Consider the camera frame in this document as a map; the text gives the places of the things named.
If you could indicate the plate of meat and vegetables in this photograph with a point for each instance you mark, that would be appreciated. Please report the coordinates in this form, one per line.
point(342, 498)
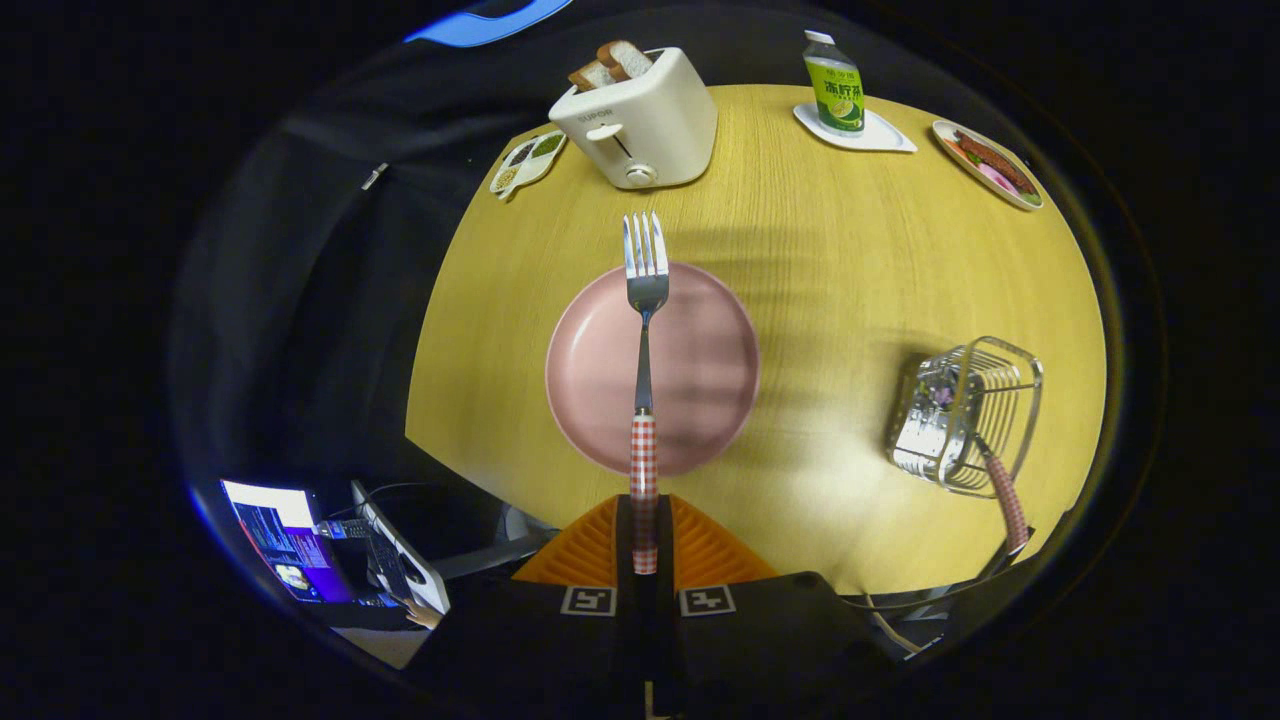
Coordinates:
point(990, 165)

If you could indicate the open laptop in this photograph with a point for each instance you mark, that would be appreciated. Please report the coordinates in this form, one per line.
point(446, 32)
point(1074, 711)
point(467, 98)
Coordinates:
point(290, 545)

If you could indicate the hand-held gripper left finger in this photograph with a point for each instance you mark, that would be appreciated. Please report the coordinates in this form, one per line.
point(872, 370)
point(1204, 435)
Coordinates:
point(622, 550)

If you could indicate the green label drink bottle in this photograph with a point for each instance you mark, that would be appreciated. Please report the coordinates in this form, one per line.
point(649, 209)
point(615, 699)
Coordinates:
point(838, 95)

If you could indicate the white toaster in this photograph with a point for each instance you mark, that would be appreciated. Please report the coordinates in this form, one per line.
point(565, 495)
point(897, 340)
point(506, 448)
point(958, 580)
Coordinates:
point(660, 120)

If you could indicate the brown bread slice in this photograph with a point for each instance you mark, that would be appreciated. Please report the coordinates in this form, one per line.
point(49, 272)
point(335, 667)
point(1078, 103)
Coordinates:
point(626, 58)
point(592, 76)

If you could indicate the pink round plate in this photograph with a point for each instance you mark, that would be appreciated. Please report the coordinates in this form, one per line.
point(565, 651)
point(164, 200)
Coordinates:
point(700, 380)

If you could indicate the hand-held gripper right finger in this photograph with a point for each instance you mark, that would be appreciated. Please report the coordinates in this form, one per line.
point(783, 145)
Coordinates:
point(667, 550)

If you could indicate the white square coaster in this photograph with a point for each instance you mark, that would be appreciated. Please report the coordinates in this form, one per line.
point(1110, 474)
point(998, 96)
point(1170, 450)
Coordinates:
point(885, 137)

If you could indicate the perforated metal drain basket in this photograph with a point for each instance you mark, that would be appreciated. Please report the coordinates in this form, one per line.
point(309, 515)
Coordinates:
point(935, 420)

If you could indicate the white divided condiment dish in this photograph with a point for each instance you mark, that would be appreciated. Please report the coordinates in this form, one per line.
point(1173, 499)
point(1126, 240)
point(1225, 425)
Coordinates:
point(528, 165)

